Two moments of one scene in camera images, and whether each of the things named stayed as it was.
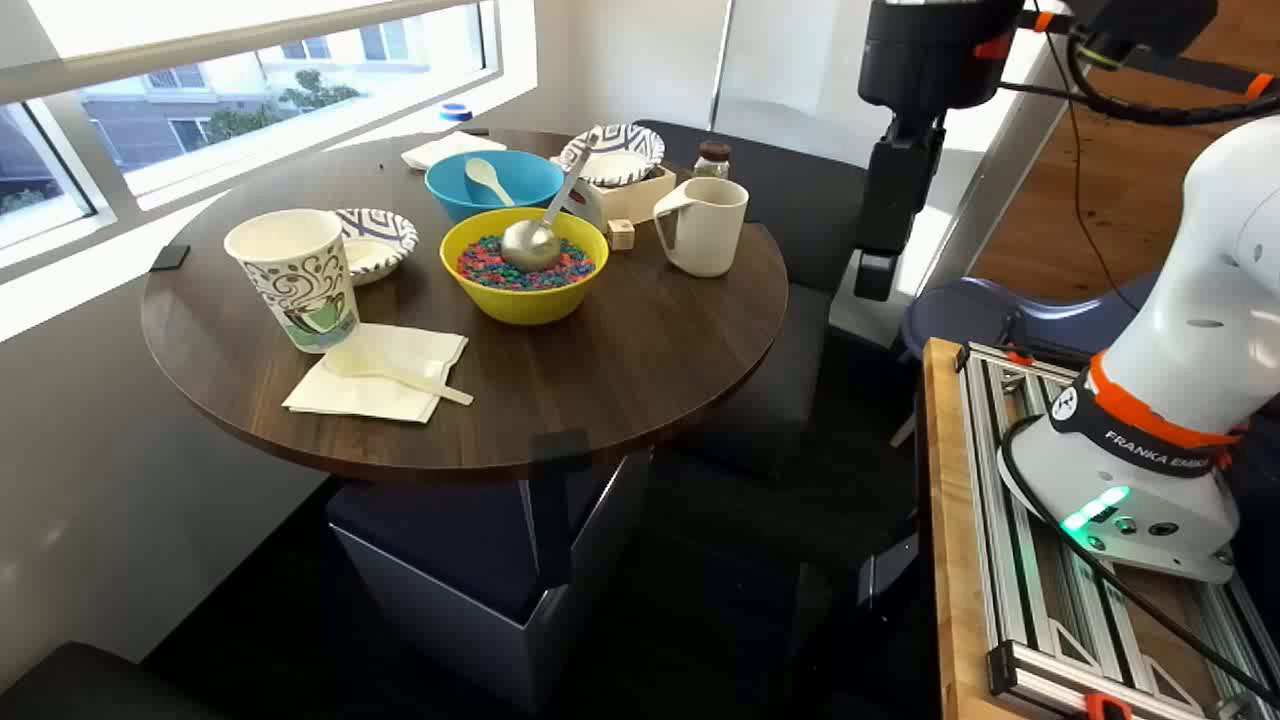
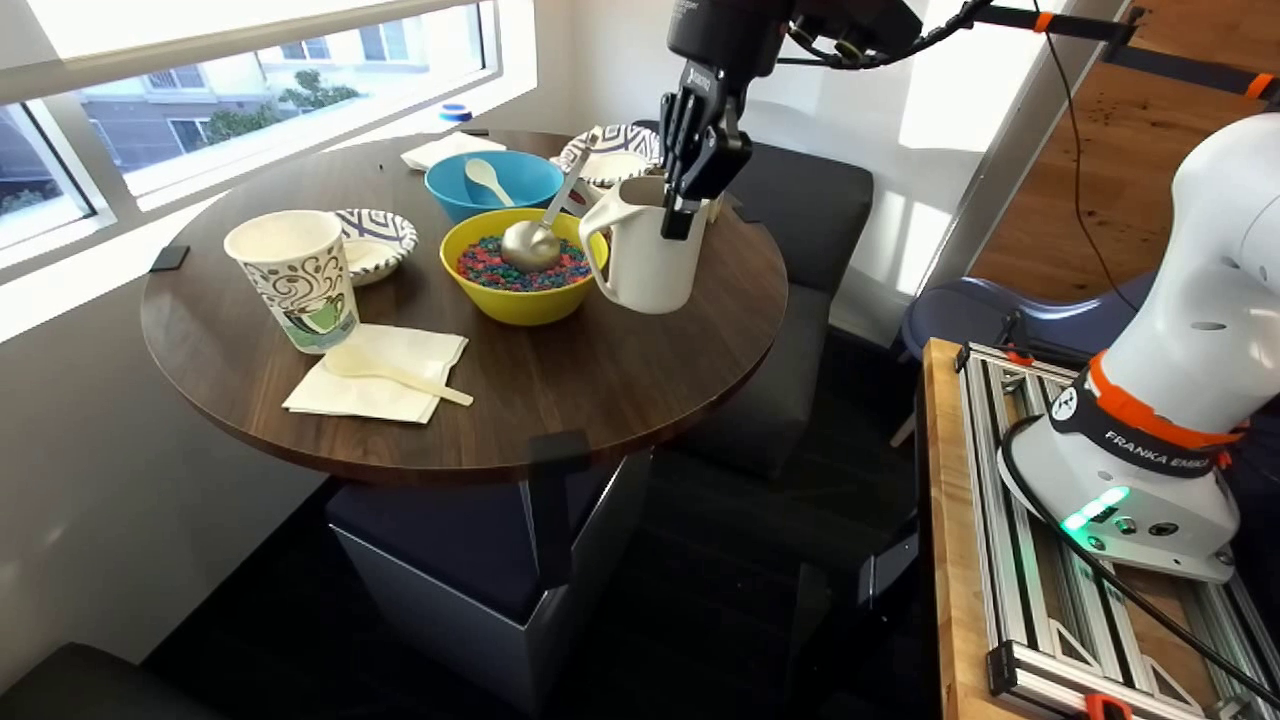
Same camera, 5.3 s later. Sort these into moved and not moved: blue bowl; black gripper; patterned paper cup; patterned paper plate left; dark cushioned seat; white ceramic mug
Moved: white ceramic mug; black gripper
Not moved: blue bowl; dark cushioned seat; patterned paper cup; patterned paper plate left
